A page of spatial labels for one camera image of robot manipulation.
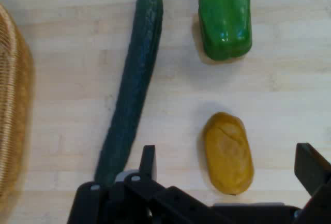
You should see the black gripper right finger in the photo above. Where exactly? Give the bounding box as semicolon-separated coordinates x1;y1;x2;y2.
294;142;331;224

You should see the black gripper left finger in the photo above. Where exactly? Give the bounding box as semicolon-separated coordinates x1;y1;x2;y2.
67;145;233;224

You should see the yellow-brown toy potato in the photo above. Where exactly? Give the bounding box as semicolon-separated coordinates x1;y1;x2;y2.
201;112;254;196

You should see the long dark green cucumber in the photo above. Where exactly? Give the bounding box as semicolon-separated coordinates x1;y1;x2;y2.
94;0;164;187

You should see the green bell pepper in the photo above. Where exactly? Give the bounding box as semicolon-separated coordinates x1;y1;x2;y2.
198;0;253;61

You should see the woven wicker basket with handle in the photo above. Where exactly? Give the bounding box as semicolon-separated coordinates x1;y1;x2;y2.
0;3;36;204

